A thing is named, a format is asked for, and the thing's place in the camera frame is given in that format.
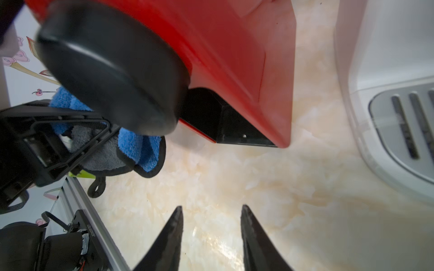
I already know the red coffee machine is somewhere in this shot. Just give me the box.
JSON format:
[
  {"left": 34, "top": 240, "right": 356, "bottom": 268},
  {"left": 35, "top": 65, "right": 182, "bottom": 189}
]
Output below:
[{"left": 27, "top": 1, "right": 296, "bottom": 148}]

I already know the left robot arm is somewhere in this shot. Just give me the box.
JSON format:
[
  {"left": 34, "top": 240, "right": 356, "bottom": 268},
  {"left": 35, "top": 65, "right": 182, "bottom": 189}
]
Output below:
[{"left": 1, "top": 100, "right": 128, "bottom": 271}]

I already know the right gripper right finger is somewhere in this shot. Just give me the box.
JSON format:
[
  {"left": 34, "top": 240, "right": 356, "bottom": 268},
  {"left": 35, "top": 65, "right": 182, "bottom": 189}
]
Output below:
[{"left": 241, "top": 204, "right": 293, "bottom": 271}]

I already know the aluminium front rail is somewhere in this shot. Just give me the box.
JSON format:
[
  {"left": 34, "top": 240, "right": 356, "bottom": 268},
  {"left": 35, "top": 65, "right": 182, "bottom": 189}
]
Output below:
[{"left": 50, "top": 177, "right": 130, "bottom": 271}]

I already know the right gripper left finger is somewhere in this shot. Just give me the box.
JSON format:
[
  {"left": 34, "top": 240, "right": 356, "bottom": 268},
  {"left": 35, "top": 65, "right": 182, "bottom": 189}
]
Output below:
[{"left": 133, "top": 206, "right": 184, "bottom": 271}]

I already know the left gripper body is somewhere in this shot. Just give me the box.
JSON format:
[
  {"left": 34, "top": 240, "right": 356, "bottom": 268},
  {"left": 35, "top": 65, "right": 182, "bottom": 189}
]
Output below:
[{"left": 1, "top": 100, "right": 120, "bottom": 213}]

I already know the small green cylinder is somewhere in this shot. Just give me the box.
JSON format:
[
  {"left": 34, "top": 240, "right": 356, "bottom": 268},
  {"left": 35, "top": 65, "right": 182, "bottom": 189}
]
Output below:
[{"left": 68, "top": 170, "right": 96, "bottom": 179}]

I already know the blue grey cleaning cloth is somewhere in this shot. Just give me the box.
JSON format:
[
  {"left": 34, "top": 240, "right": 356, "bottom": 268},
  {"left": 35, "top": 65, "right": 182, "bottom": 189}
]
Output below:
[{"left": 49, "top": 86, "right": 167, "bottom": 199}]

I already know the white coffee machine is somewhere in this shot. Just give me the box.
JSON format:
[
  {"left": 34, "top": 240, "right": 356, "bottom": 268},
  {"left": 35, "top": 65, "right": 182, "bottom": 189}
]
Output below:
[{"left": 334, "top": 1, "right": 434, "bottom": 202}]

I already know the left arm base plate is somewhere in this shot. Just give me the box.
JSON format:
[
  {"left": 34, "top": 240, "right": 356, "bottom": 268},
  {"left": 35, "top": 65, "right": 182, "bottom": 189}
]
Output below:
[{"left": 68, "top": 210, "right": 109, "bottom": 271}]

